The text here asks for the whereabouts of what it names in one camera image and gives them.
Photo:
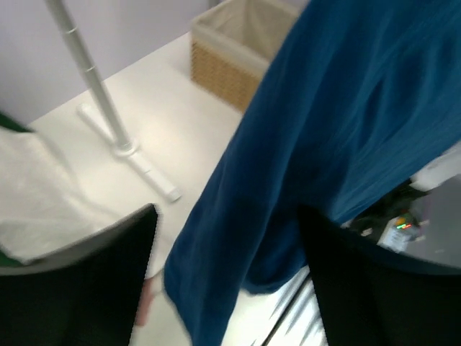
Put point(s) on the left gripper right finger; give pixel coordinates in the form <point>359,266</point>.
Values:
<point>368,295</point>

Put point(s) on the metal clothes rack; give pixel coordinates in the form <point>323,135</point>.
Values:
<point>104,120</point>

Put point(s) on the blue t shirt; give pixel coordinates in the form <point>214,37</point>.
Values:
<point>360,97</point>

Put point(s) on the wicker basket with liner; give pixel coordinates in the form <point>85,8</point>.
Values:
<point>233,44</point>

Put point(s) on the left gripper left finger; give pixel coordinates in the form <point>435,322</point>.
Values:
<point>87,294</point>

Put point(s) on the green and white shirt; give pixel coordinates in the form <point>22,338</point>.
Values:
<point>43,208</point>

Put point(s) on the aluminium mounting rail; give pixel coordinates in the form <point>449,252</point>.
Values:
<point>295,318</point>

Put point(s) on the pink shirt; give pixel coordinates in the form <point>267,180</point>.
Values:
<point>146,299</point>

